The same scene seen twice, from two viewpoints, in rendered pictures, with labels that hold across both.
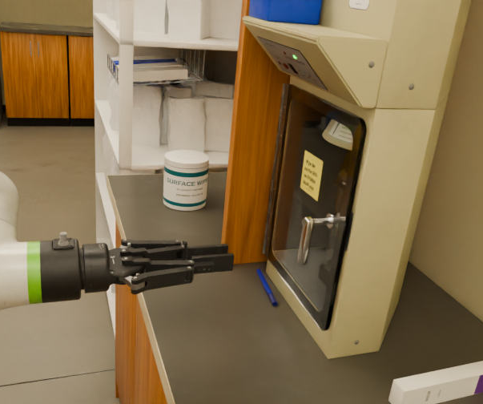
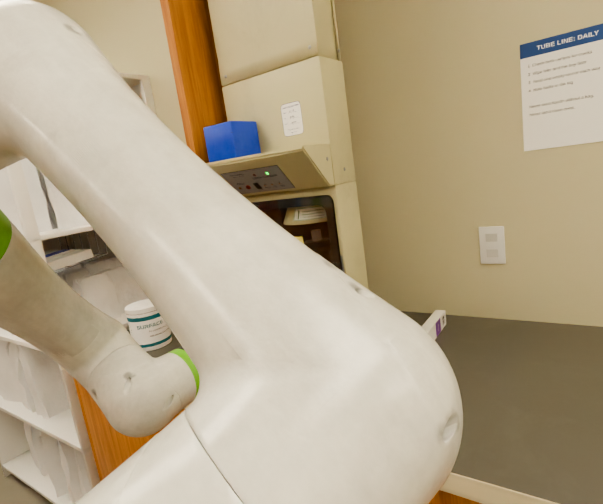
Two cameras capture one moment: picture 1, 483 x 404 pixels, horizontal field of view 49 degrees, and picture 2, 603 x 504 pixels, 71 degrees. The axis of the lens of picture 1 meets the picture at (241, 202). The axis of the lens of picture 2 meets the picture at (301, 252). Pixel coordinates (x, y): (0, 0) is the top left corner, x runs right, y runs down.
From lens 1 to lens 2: 48 cm
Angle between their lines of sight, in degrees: 33
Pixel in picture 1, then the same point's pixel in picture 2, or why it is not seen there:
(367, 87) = (329, 173)
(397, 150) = (349, 208)
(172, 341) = not seen: hidden behind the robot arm
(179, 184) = (150, 327)
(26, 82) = not seen: outside the picture
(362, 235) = (349, 268)
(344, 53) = (315, 154)
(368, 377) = not seen: hidden behind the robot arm
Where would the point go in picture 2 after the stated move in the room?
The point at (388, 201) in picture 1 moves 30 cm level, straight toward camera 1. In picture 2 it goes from (354, 242) to (418, 259)
